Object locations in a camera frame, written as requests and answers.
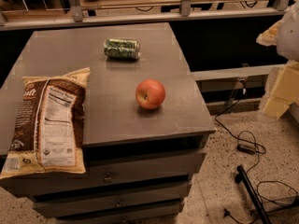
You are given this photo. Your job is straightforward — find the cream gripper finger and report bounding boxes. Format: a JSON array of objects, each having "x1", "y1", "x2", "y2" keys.
[{"x1": 261, "y1": 61, "x2": 299, "y2": 119}]

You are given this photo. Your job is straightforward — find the green soda can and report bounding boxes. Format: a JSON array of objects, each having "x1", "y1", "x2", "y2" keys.
[{"x1": 104, "y1": 38, "x2": 140, "y2": 61}]

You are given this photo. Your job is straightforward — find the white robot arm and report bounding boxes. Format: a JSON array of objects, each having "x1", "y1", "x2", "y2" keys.
[{"x1": 256, "y1": 1, "x2": 299, "y2": 119}]

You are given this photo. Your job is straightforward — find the brown chip bag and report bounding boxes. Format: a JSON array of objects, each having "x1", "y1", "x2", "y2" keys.
[{"x1": 1, "y1": 68, "x2": 91, "y2": 178}]

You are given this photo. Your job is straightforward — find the black power adapter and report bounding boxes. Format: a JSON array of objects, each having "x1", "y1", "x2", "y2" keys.
[{"x1": 236, "y1": 144, "x2": 256, "y2": 155}]

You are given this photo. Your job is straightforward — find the black stand leg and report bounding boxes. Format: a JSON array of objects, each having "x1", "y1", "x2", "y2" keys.
[{"x1": 235, "y1": 165, "x2": 272, "y2": 224}]

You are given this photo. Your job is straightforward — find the red apple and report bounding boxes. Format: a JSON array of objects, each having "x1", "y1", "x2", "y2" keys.
[{"x1": 135, "y1": 79, "x2": 165, "y2": 110}]

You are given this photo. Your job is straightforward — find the grey drawer cabinet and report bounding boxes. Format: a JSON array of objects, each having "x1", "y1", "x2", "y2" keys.
[{"x1": 1, "y1": 23, "x2": 215, "y2": 224}]

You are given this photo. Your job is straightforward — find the metal railing frame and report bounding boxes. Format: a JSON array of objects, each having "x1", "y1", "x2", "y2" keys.
[{"x1": 0, "y1": 0, "x2": 290, "y2": 31}]

